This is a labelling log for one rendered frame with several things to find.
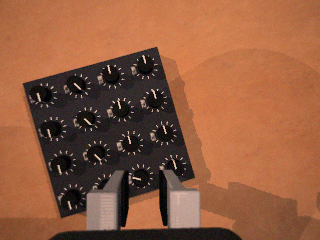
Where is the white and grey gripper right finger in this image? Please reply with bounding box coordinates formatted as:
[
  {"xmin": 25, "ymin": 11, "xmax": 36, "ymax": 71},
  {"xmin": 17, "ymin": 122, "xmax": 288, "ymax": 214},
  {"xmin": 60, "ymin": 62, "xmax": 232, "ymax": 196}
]
[{"xmin": 159, "ymin": 170, "xmax": 201, "ymax": 228}]

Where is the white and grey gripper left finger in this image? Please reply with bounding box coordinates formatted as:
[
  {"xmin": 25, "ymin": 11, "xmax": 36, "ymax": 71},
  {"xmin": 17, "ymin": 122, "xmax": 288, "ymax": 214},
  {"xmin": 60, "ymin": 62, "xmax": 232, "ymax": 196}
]
[{"xmin": 87, "ymin": 170, "xmax": 129, "ymax": 231}]

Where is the black knob box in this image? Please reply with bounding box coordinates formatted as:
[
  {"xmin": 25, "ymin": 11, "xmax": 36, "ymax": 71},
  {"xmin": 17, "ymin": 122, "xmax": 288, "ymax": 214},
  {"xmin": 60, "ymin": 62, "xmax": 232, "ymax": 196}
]
[{"xmin": 23, "ymin": 47, "xmax": 195, "ymax": 218}]

